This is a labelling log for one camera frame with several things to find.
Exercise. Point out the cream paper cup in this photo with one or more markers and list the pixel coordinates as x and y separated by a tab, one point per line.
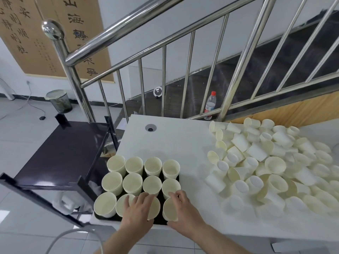
169	210
156	208

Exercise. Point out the black cup tray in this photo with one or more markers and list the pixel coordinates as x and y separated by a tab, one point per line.
161	219

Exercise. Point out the clear water bottle red cap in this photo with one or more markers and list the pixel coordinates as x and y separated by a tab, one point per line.
210	105

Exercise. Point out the person's left thumb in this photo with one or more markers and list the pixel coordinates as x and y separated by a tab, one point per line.
149	201

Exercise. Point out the white plastic jug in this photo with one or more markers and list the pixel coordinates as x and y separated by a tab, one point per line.
69	201

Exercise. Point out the black metal shelf cart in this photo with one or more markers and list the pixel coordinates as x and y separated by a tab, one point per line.
63	156

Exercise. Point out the round white black device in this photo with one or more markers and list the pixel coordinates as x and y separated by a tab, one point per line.
158	92

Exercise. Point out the person's right hand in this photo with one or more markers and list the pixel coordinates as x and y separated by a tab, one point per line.
189	214

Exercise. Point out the person's right thumb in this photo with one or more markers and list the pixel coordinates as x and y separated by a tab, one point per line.
173	225

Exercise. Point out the white paper sheet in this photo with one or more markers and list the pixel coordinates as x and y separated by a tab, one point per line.
122	123

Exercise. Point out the person's left forearm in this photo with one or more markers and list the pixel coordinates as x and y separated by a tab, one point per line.
119	242

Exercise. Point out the grid of upright paper cups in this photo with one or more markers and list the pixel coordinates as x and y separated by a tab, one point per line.
132	179

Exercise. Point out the narrow brown calligraphy scroll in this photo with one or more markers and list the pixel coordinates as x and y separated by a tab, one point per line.
79	36

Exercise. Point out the black mesh waste bin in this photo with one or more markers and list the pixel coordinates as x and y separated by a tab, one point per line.
60	101

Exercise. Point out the person's left hand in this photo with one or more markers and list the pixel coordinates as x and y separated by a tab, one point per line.
136	212

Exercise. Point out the large brown calligraphy scroll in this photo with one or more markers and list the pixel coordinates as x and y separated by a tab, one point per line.
23	34

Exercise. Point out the stainless steel stair railing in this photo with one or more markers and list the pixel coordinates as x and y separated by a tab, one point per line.
185	63

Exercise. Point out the pile of loose paper cups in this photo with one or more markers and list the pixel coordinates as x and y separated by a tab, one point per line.
270	166

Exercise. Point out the person's right forearm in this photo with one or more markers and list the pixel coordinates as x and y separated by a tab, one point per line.
211	239

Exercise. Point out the white cardboard piece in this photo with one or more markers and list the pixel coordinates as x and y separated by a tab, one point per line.
282	247

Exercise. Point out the wooden stair side panel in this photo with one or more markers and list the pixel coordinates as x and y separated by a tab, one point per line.
291	109

